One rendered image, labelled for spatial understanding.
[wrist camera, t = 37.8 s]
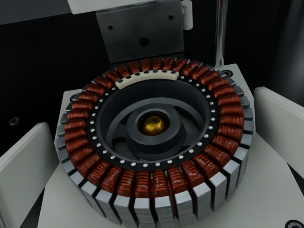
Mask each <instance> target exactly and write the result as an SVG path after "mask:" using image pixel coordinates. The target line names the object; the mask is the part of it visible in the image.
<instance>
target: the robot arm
mask: <svg viewBox="0 0 304 228"><path fill-rule="evenodd" d="M254 110H255V129H256V133H257V134H258V135H259V136H261V137H262V138H263V139H264V140H265V141H266V142H267V143H268V144H269V145H270V146H271V147H272V148H273V149H274V150H275V151H276V152H277V153H278V154H279V155H280V156H281V157H282V158H283V159H284V160H285V161H286V162H287V163H288V164H289V165H290V166H291V167H292V168H293V169H294V170H295V171H296V172H297V173H298V174H299V175H301V176H302V177H303V178H304V107H302V106H300V105H298V104H296V103H295V102H293V101H291V100H289V99H287V98H285V97H283V96H281V95H279V94H277V93H275V92H273V91H271V90H270V89H268V88H266V87H264V86H263V87H257V88H255V90H254ZM59 163H60V162H59V158H58V155H57V151H56V148H55V145H54V141H53V138H52V135H51V131H50V128H49V125H48V123H46V122H43V123H38V124H36V125H35V126H34V127H33V128H32V129H31V130H30V131H29V132H27V133H26V134H25V135H24V136H23V137H22V138H21V139H20V140H19V141H18V142H17V143H16V144H15V145H14V146H12V147H11V148H10V149H9V150H8V151H7V152H6V153H5V154H4V155H3V156H1V157H0V228H19V227H20V226H21V224H22V223H23V221H24V220H25V218H26V216H27V215H28V213H29V212H30V210H31V208H32V207H33V205H34V203H35V202H36V200H37V199H38V197H39V196H40V194H41V192H42V190H43V189H44V187H45V186H46V184H47V183H48V181H49V179H50V178H51V176H52V174H53V173H54V171H55V170H56V168H57V166H58V165H59Z"/></svg>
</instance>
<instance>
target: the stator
mask: <svg viewBox="0 0 304 228"><path fill-rule="evenodd" d="M127 65H128V69H127V67H126V66H125V65H120V66H118V67H115V68H114V69H115V71H114V70H109V71H107V72H105V73H103V76H98V77H96V78H95V79H94V80H92V81H91V82H92V83H90V84H87V85H86V86H85V87H83V88H82V89H81V91H82V92H81V93H79V92H78V93H77V94H76V96H75V97H74V98H73V99H72V100H73V103H71V102H70V103H69V105H68V106H67V108H66V110H65V111H66V114H63V115H62V118H61V120H60V123H61V125H59V126H58V131H57V135H58V137H59V138H57V148H58V150H59V151H58V156H59V159H60V162H61V163H62V167H63V169H64V171H65V172H66V173H67V175H68V176H69V178H70V179H71V181H72V182H73V184H74V185H75V187H76V188H77V189H78V191H79V192H80V194H81V195H82V197H83V198H84V199H85V201H86V202H87V203H88V205H89V206H90V207H91V208H92V209H95V211H96V212H97V213H98V214H99V215H101V216H102V217H104V218H105V219H106V218H107V217H108V219H109V221H111V222H113V223H115V224H117V225H119V226H121V225H122V222H123V223H124V225H125V227H126V228H139V225H140V224H141V227H142V228H157V222H158V220H159V223H160V226H161V228H175V223H174V214H175V215H176V218H177V219H178V221H179V224H180V228H183V227H186V226H189V225H192V224H193V223H194V220H193V214H195V216H196V218H197V220H198V221H201V220H203V219H205V218H206V217H208V216H210V209H212V210H213V212H216V211H217V210H218V209H220V208H221V207H222V206H223V205H224V199H226V200H227V201H228V200H229V199H230V198H231V197H232V195H233V194H234V193H235V189H236V188H238V187H239V185H240V183H241V181H242V178H243V174H244V173H245V170H246V167H247V161H248V157H249V152H250V148H251V144H252V138H253V132H254V121H253V112H252V108H250V102H249V100H248V98H247V97H246V96H244V92H243V90H242V89H241V88H240V86H236V82H235V81H234V80H233V79H231V78H230V77H228V78H226V74H225V73H223V72H221V71H220V70H217V71H215V68H214V67H212V66H210V65H207V64H206V65H203V63H202V62H198V61H190V59H185V58H180V59H178V60H177V58H176V57H167V58H166V59H165V60H164V58H163V57H155V58H153V60H152V65H151V61H150V58H147V59H142V60H140V66H139V64H138V62H137V61H133V62H129V63H127ZM177 111H179V112H181V113H183V114H185V115H187V116H188V117H189V118H191V119H192V120H193V121H194V122H195V124H196V125H197V127H198V129H199V132H198V133H195V134H191V133H187V132H186V130H185V127H184V125H183V123H182V122H181V117H180V115H179V113H178V112H177ZM151 116H157V117H159V118H161V119H164V120H166V121H167V122H168V123H169V128H168V129H167V130H166V131H165V132H164V133H162V134H160V135H156V136H147V135H144V134H142V133H141V132H139V130H140V127H141V125H142V124H143V123H144V122H145V121H146V120H147V119H148V118H149V117H151ZM125 122H127V123H126V126H124V125H123V124H124V123H125ZM121 141H123V142H126V143H127V146H128V148H129V150H130V151H131V153H132V154H133V155H134V156H135V157H136V158H137V159H138V160H139V161H135V160H131V159H127V158H125V157H122V156H120V155H118V154H117V153H115V152H114V144H115V143H117V142H121Z"/></svg>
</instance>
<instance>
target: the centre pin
mask: <svg viewBox="0 0 304 228"><path fill-rule="evenodd" d="M168 128H169V123H168V122H167V121H166V120H164V119H161V118H159V117H157V116H151V117H149V118H148V119H147V120H146V121H145V122H144V123H143V124H142V125H141V127H140V130H139V132H141V133H142V134H144V135H147V136H156V135H160V134H162V133H164V132H165V131H166V130H167V129H168Z"/></svg>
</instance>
